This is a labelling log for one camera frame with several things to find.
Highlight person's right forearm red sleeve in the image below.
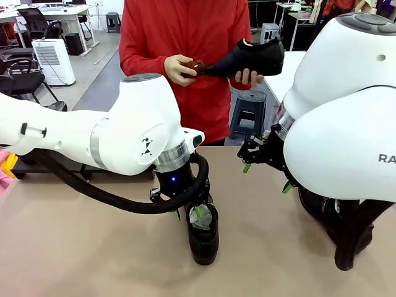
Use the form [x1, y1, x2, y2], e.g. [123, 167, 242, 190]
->
[119, 46, 170, 83]

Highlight brown shoe brush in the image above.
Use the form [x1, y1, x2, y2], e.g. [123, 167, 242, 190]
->
[181, 60, 205, 77]

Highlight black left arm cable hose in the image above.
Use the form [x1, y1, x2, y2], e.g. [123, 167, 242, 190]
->
[29, 148, 210, 215]

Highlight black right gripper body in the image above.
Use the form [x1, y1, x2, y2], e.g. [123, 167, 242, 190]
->
[261, 124, 291, 179]

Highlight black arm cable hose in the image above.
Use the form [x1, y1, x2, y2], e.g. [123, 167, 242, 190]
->
[334, 199, 396, 270]
[29, 148, 210, 215]

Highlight black computer tower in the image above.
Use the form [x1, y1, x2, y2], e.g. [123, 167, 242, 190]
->
[64, 32, 84, 56]

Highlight white air purifier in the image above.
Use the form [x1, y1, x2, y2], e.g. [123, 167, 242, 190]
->
[32, 38, 77, 87]

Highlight white crumpled stuffing paper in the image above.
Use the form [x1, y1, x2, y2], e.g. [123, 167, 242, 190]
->
[188, 204, 213, 231]

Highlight large white table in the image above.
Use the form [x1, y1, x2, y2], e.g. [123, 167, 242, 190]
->
[264, 51, 308, 106]

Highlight person's right hand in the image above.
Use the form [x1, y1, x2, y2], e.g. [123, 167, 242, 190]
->
[163, 54, 199, 87]

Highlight person's left hand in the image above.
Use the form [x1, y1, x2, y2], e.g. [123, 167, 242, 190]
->
[235, 67, 264, 88]

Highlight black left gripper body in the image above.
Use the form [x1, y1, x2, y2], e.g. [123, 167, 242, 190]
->
[153, 162, 199, 205]

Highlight white computer case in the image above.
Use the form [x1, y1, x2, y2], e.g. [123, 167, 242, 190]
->
[261, 23, 281, 49]

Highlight yellow plastic object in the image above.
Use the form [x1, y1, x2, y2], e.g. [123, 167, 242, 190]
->
[1, 153, 19, 179]

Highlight pink cloth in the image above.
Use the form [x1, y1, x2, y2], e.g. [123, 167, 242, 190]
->
[0, 145, 16, 199]

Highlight person in red jacket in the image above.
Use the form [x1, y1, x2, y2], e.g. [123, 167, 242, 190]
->
[119, 0, 253, 146]

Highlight small white table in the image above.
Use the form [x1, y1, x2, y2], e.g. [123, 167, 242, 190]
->
[287, 11, 313, 52]

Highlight person in black apron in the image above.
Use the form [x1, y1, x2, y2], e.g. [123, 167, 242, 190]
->
[321, 0, 356, 19]

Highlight blue-grey plastic stool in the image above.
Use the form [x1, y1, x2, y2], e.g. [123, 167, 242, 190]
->
[228, 91, 267, 140]

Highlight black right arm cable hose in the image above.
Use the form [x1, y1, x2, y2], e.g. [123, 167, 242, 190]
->
[334, 199, 396, 270]

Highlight black leather dress shoe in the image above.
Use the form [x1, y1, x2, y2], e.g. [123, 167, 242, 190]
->
[298, 187, 363, 245]
[202, 37, 285, 79]
[184, 202, 220, 265]

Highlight black office chair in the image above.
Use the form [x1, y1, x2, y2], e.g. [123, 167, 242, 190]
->
[17, 7, 64, 47]
[0, 48, 68, 112]

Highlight white office desk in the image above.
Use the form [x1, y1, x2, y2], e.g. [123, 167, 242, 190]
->
[0, 4, 97, 56]

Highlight grey plastic stool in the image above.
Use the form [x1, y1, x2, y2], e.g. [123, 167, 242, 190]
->
[106, 12, 122, 33]

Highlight black shoe stand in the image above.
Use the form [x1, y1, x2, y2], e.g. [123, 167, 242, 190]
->
[12, 151, 93, 181]

